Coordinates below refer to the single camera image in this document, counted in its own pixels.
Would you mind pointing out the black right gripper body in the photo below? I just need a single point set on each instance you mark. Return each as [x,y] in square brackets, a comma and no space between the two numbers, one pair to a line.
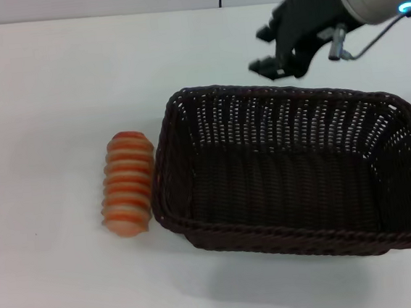
[302,21]

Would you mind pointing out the black wicker basket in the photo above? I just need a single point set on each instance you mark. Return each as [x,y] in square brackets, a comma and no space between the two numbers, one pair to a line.
[288,186]

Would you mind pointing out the orange striped bread roll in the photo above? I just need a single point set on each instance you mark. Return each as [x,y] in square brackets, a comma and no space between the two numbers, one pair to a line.
[128,183]

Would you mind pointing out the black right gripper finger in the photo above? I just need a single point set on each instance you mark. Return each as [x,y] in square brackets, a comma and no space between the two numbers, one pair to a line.
[264,32]
[266,66]

